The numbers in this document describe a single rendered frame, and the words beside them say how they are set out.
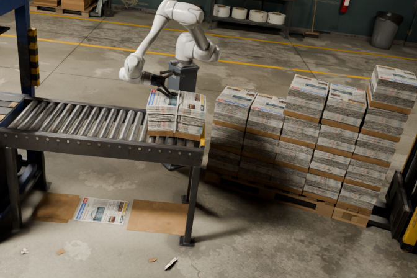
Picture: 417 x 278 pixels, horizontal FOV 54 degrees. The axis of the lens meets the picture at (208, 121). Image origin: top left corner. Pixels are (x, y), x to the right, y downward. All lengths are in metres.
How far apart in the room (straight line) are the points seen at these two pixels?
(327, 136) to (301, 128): 0.22
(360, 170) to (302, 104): 0.72
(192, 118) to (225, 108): 0.74
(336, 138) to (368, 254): 0.93
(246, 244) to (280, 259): 0.27
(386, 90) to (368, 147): 0.48
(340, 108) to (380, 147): 0.44
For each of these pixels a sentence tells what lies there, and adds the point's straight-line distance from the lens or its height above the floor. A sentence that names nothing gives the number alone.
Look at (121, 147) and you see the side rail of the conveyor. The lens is 2.69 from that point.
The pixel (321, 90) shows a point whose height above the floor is 1.07.
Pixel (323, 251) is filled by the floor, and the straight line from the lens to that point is 3.39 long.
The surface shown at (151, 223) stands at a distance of 3.27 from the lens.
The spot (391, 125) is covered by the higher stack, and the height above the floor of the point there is 0.96.
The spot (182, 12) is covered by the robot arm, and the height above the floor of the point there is 1.56.
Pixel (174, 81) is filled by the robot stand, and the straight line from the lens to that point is 3.57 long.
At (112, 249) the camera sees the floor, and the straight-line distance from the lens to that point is 3.07.
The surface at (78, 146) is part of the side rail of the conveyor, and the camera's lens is 2.75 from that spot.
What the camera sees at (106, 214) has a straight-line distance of 3.34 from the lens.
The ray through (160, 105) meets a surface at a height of 1.03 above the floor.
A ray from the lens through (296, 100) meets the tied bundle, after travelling 3.25.
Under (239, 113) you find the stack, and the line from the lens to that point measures 3.36.
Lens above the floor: 2.16
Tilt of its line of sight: 26 degrees down
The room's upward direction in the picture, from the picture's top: 8 degrees clockwise
